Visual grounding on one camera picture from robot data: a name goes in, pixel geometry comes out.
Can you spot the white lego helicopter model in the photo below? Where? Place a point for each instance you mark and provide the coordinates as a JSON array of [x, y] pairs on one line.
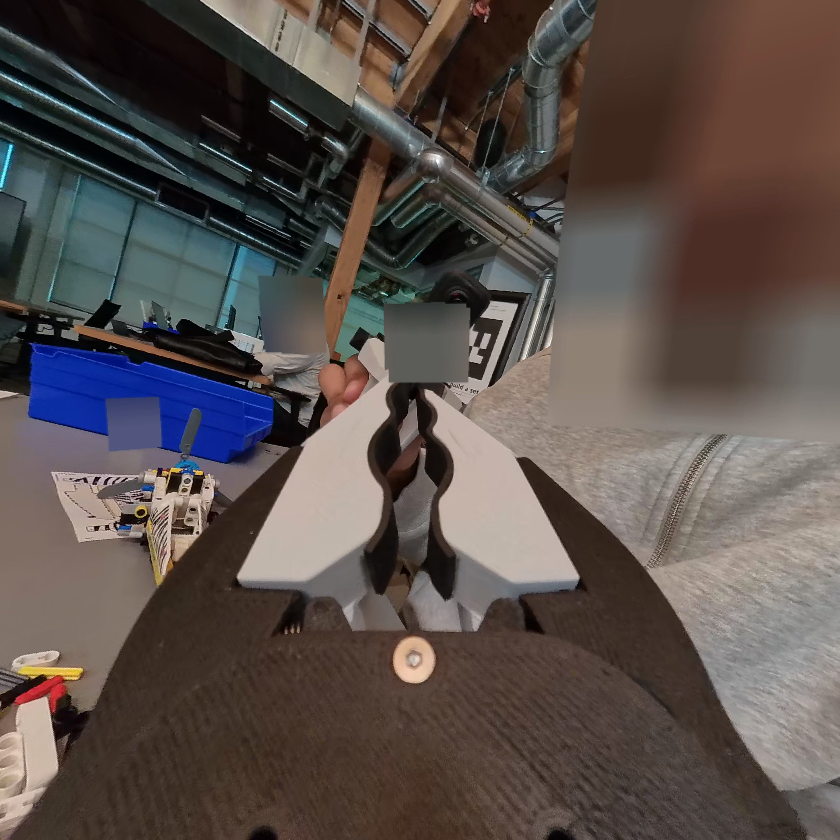
[[187, 505]]

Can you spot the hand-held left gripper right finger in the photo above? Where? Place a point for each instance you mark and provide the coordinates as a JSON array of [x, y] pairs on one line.
[[499, 512]]

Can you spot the silver ventilation duct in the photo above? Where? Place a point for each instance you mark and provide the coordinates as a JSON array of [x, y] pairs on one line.
[[544, 79], [459, 190]]

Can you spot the person's right hand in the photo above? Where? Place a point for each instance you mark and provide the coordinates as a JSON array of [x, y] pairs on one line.
[[341, 387]]

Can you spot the printed paper sheet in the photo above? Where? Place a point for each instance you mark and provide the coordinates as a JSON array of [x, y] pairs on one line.
[[75, 499]]

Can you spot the wooden support post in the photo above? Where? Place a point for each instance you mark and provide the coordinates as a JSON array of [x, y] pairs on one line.
[[358, 249]]

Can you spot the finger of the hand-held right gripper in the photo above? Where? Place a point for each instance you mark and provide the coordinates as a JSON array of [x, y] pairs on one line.
[[373, 361]]

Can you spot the black jacket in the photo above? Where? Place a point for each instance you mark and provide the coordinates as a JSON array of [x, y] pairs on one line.
[[203, 348]]

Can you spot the wooden office table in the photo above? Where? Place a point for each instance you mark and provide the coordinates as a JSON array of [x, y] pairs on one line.
[[105, 334]]

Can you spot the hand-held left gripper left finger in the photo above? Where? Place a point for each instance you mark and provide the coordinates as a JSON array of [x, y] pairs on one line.
[[315, 512]]

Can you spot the pile of small lego pieces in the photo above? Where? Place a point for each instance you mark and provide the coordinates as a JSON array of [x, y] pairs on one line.
[[29, 741]]

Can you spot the blue plastic bin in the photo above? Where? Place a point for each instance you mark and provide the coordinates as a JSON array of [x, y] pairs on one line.
[[197, 407]]

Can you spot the person's grey hooded sweater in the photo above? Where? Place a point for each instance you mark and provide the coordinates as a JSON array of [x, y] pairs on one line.
[[722, 558]]

